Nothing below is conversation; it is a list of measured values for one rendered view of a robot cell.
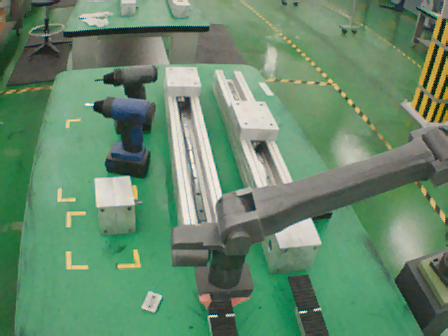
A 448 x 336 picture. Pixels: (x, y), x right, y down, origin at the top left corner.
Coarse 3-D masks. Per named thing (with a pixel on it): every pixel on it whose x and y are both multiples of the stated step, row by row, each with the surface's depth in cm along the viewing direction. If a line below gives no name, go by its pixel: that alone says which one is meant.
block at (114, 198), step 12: (96, 180) 94; (108, 180) 94; (120, 180) 95; (96, 192) 90; (108, 192) 91; (120, 192) 92; (132, 192) 92; (96, 204) 87; (108, 204) 88; (120, 204) 89; (132, 204) 89; (108, 216) 89; (120, 216) 90; (132, 216) 92; (108, 228) 92; (120, 228) 93; (132, 228) 94
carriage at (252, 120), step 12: (240, 108) 123; (252, 108) 125; (264, 108) 126; (240, 120) 118; (252, 120) 119; (264, 120) 120; (240, 132) 116; (252, 132) 116; (264, 132) 117; (276, 132) 117; (252, 144) 121
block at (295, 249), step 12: (288, 228) 90; (300, 228) 90; (312, 228) 91; (276, 240) 87; (288, 240) 87; (300, 240) 87; (312, 240) 88; (264, 252) 95; (276, 252) 87; (288, 252) 86; (300, 252) 87; (312, 252) 88; (276, 264) 88; (288, 264) 89; (300, 264) 90
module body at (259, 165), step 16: (224, 80) 147; (240, 80) 149; (224, 96) 138; (240, 96) 146; (224, 112) 139; (240, 144) 118; (272, 144) 118; (240, 160) 119; (256, 160) 110; (272, 160) 113; (240, 176) 117; (256, 176) 105; (272, 176) 112; (288, 176) 107
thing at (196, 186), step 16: (176, 112) 125; (192, 112) 128; (176, 128) 118; (192, 128) 126; (176, 144) 111; (192, 144) 118; (208, 144) 113; (176, 160) 106; (192, 160) 111; (208, 160) 108; (176, 176) 102; (192, 176) 106; (208, 176) 102; (176, 192) 102; (192, 192) 103; (208, 192) 100; (176, 208) 102; (192, 208) 93; (208, 208) 99; (192, 224) 89
